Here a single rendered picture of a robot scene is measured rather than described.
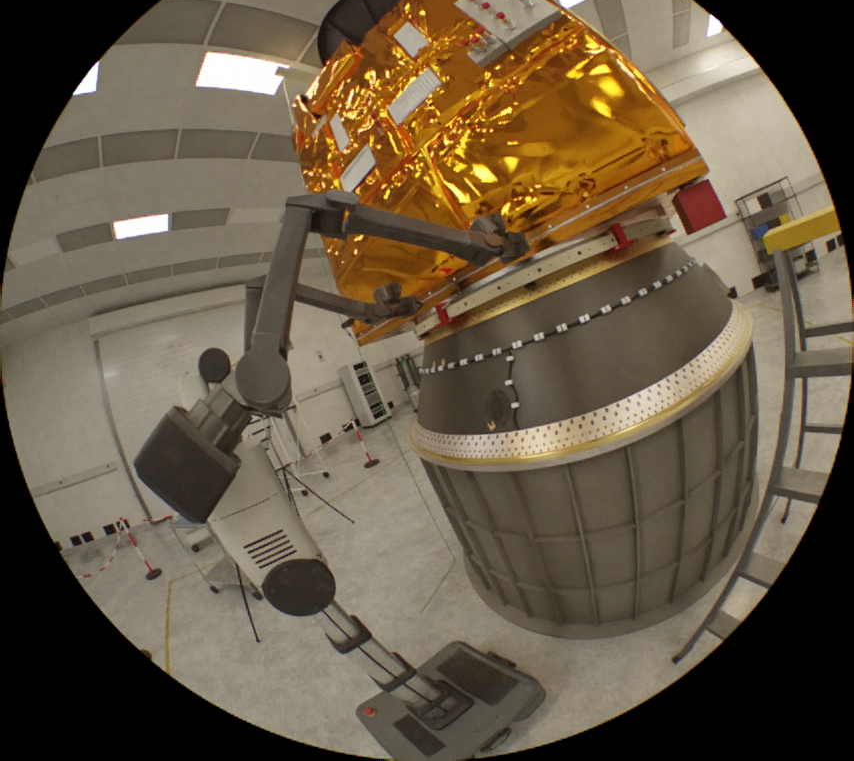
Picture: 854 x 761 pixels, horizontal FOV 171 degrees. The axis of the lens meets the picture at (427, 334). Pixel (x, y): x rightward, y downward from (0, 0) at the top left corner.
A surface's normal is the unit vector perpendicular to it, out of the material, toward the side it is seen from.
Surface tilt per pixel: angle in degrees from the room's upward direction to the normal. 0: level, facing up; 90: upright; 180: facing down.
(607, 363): 62
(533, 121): 88
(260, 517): 90
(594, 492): 90
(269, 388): 77
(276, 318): 71
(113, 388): 90
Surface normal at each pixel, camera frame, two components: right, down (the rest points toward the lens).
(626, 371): -0.43, -0.37
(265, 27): 0.37, 0.93
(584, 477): -0.45, 0.14
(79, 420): 0.68, -0.31
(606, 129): -0.64, 0.23
